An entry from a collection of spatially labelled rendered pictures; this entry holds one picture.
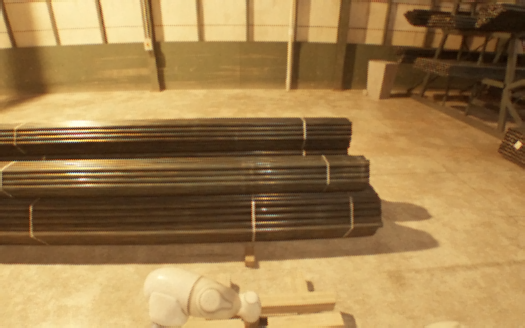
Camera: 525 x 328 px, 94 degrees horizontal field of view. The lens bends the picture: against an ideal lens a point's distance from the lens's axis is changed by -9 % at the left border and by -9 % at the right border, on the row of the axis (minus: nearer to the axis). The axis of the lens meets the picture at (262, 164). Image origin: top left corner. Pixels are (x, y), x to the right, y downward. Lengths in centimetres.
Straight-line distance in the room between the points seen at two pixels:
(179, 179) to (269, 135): 96
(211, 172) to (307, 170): 84
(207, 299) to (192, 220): 162
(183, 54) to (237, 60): 171
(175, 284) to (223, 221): 153
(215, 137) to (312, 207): 114
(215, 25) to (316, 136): 706
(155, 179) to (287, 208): 118
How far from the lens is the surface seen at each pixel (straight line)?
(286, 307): 208
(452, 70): 717
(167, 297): 99
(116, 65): 1004
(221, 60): 920
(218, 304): 90
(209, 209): 244
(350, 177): 252
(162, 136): 278
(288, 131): 270
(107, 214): 271
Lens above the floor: 189
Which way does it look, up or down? 27 degrees down
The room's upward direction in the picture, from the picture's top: 1 degrees clockwise
